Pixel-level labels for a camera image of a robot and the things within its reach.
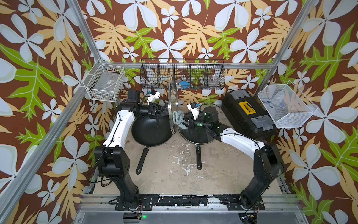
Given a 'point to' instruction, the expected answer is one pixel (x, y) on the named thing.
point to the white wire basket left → (104, 82)
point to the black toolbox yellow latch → (245, 115)
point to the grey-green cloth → (177, 118)
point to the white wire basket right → (287, 106)
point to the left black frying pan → (148, 132)
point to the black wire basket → (191, 73)
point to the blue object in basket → (184, 84)
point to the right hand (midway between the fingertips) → (179, 120)
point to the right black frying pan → (198, 150)
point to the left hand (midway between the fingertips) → (168, 112)
